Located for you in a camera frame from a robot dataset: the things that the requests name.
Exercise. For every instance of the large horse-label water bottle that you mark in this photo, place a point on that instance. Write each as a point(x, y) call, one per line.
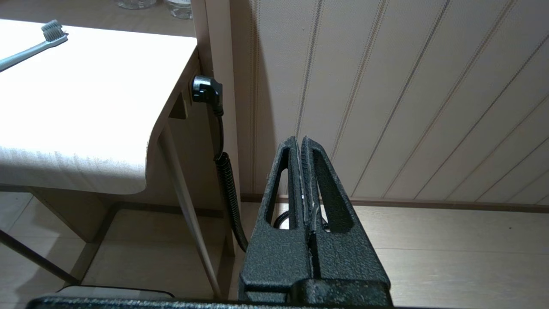
point(179, 7)
point(137, 3)

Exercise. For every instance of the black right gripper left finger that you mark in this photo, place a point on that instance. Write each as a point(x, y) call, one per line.
point(274, 257)

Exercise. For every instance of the grey toothbrush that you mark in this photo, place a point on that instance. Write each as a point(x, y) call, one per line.
point(30, 52)

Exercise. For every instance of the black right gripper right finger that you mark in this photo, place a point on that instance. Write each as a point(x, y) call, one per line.
point(347, 262)

